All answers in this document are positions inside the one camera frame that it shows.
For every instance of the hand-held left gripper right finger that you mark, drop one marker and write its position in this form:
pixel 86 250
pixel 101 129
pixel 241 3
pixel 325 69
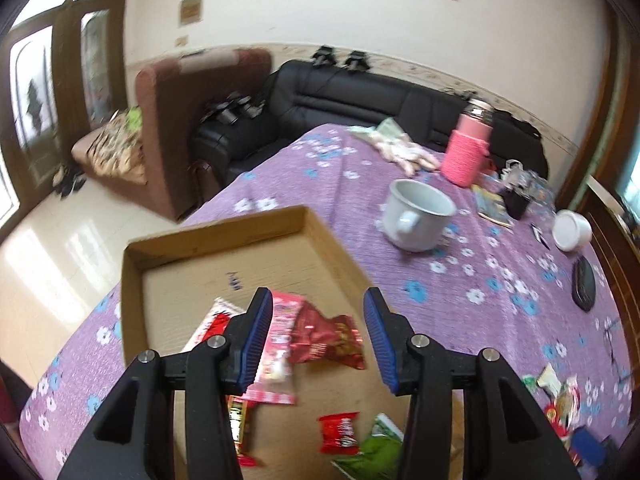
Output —
pixel 382 340

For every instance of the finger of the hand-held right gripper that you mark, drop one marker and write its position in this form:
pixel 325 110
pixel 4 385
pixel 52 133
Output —
pixel 587 445

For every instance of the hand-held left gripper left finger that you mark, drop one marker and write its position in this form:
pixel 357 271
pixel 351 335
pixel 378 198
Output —
pixel 255 340

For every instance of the pink snack packet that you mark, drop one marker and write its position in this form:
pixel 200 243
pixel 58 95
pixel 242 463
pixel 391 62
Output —
pixel 277 360

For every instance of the white red snack packet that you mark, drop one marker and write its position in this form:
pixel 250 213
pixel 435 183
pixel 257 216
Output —
pixel 212 322

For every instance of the pile of mixed snacks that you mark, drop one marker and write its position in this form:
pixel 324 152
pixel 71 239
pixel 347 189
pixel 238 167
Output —
pixel 560 400

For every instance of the dark red foil packet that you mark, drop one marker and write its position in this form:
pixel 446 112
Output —
pixel 325 340

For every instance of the red gold bar packet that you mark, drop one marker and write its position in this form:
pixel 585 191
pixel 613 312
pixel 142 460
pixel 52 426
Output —
pixel 239 420

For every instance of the brown cardboard box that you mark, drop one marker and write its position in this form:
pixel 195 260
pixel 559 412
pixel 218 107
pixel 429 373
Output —
pixel 200 270

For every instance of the small red candy packet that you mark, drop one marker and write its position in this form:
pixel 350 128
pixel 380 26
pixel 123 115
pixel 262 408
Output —
pixel 340 432

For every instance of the green snack packet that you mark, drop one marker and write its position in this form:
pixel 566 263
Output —
pixel 375 455

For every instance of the eyeglasses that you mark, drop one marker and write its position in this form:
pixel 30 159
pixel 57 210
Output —
pixel 614 345

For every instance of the white mug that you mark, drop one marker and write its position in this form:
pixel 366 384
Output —
pixel 420 225

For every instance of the purple floral tablecloth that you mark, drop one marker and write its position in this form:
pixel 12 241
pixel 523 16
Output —
pixel 350 220

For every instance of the black woven pouch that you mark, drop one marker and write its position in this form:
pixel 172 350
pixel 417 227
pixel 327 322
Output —
pixel 583 282

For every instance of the green printed booklet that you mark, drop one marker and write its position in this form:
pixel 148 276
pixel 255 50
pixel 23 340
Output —
pixel 490 207

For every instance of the small silver black object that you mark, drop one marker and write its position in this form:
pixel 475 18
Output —
pixel 540 236

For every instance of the white cloth gloves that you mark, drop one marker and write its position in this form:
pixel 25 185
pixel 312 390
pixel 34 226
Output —
pixel 405 152

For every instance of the pink knit-sleeved bottle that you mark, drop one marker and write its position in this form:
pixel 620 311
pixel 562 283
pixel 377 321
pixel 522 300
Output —
pixel 467 155

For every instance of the wooden sideboard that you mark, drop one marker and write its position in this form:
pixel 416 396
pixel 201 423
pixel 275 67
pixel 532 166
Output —
pixel 607 240

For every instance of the white plastic jar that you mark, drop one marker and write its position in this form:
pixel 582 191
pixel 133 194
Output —
pixel 571 230

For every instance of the clear glass jar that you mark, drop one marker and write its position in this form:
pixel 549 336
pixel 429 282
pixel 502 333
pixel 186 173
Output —
pixel 540 187

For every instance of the brown armchair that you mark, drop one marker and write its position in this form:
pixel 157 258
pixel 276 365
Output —
pixel 165 135

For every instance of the patterned blanket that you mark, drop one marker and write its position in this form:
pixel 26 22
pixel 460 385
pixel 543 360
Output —
pixel 115 150

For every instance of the black leather sofa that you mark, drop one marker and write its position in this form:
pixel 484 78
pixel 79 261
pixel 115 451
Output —
pixel 350 100

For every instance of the dark slippers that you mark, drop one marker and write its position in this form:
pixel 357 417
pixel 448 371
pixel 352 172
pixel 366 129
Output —
pixel 70 180

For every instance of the wooden glass door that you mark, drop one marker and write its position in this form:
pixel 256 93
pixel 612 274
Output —
pixel 65 85

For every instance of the black camera gear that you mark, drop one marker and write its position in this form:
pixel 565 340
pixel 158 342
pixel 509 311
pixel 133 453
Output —
pixel 230 110

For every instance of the wall outlet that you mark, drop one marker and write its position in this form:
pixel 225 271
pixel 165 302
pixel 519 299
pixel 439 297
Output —
pixel 181 40

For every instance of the small wall plaque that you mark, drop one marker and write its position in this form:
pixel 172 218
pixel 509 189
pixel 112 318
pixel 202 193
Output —
pixel 190 10

